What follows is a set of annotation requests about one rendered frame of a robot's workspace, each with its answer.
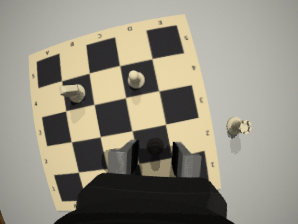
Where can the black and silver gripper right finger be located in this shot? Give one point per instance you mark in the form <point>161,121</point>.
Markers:
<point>184,163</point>

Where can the cream and black chessboard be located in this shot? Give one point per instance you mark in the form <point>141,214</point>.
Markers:
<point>74,138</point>

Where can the white pawn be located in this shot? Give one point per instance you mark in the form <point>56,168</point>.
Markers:
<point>134,77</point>

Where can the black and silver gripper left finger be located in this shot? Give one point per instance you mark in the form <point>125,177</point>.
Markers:
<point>124,160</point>

